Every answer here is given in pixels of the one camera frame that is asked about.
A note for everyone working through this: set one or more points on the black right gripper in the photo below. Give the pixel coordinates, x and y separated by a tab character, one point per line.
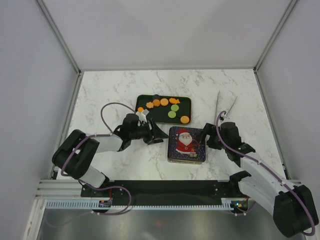
211	130

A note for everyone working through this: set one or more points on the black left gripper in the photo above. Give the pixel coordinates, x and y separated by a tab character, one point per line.
158	134

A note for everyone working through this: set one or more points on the tan sandwich cookie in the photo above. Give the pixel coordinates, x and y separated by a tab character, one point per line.
164	102
184	119

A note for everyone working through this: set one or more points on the gold tin lid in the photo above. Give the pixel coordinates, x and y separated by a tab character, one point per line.
182	144

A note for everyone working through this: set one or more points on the metal serving tongs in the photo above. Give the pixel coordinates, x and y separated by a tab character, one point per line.
222	110

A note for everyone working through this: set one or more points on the gold cookie tin box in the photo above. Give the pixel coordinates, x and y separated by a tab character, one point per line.
186	161

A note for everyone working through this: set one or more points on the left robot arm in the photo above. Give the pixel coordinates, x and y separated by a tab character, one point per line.
75	155

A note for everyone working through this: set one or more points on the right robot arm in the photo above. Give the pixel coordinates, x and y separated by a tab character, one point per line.
292	206

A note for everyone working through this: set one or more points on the green macaron lower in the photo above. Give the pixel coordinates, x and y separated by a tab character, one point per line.
172	114

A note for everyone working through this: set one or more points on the green macaron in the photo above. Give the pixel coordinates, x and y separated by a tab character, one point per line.
172	114
174	108

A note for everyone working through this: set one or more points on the dark green serving tray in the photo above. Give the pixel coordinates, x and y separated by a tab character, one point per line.
160	114

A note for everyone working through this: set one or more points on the orange flower cookie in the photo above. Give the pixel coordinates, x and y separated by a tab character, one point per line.
149	105

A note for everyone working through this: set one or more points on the orange fish cookie left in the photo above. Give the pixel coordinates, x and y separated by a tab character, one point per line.
140	109

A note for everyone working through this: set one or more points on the orange fish cookie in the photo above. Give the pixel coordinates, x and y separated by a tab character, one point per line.
140	109
174	101

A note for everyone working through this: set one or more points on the green macaron upper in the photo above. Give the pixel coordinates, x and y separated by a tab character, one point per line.
174	108

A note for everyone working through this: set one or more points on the chocolate chip cookie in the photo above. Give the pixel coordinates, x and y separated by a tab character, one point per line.
156	102

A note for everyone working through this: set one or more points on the orange fish cookie upper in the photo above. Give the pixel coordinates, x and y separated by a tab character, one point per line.
174	101

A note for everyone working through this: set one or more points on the black sandwich cookie top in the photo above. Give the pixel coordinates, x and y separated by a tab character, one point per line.
156	97

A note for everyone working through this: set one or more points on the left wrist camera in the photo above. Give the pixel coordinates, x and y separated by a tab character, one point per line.
143	115

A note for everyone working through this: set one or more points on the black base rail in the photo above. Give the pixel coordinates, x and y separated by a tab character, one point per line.
153	193

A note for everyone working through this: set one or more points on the aluminium frame post left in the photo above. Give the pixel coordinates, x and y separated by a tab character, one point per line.
58	35

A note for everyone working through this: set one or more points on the aluminium frame post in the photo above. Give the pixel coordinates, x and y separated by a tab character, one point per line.
58	35
276	32

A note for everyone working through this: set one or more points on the aluminium frame post right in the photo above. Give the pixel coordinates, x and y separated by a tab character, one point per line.
276	32

